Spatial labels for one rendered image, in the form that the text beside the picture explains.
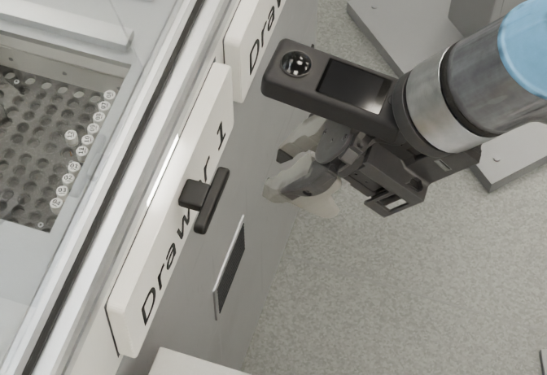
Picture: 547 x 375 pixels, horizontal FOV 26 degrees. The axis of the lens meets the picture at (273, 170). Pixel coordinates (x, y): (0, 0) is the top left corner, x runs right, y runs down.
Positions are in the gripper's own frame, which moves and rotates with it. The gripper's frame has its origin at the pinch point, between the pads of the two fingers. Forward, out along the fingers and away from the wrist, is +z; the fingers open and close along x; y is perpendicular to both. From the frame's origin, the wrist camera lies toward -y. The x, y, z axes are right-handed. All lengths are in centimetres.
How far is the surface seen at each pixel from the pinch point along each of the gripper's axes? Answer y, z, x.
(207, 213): -0.2, 10.1, -1.8
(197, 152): -2.9, 12.0, 4.4
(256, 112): 9.9, 33.3, 27.0
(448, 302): 72, 71, 43
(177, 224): -0.8, 15.0, -2.0
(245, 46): -2.4, 12.7, 18.8
